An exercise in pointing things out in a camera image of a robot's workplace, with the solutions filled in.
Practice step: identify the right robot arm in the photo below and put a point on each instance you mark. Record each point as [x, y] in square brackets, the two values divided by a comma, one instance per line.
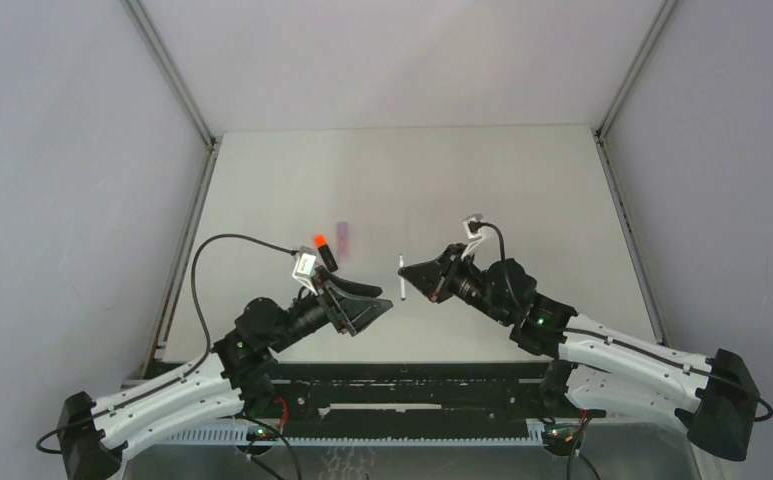
[712, 400]

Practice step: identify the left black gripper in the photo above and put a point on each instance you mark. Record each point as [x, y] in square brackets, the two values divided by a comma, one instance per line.
[352, 314]

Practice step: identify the white pen blue end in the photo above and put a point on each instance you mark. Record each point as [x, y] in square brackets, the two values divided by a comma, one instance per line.
[402, 283]

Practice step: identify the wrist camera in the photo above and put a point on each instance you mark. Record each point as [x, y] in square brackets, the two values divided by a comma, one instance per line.
[473, 226]
[305, 262]

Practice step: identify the pink marker pen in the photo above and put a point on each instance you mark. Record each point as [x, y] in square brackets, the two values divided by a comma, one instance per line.
[343, 245]

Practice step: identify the right aluminium frame post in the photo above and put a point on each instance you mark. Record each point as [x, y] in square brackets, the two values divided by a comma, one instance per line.
[617, 147]

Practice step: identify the aluminium frame post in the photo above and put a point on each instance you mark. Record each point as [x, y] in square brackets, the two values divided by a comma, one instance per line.
[617, 147]
[140, 16]

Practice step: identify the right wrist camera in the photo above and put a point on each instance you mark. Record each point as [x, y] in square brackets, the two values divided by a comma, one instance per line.
[473, 226]

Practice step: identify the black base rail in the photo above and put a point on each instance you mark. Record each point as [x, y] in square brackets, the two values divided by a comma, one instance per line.
[363, 397]

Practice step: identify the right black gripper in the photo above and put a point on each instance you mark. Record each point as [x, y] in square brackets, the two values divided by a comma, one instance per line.
[435, 279]

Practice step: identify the orange marker pen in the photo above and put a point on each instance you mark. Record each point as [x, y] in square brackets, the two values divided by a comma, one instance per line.
[328, 258]

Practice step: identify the left aluminium frame post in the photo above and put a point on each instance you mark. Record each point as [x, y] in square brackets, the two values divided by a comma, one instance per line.
[140, 16]

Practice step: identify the white slotted cable duct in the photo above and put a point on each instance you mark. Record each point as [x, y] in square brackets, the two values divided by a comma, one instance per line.
[460, 433]

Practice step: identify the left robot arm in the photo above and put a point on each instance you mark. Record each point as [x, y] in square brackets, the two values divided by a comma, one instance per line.
[96, 436]

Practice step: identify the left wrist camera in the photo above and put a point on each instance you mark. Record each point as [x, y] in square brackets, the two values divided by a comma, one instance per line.
[305, 262]

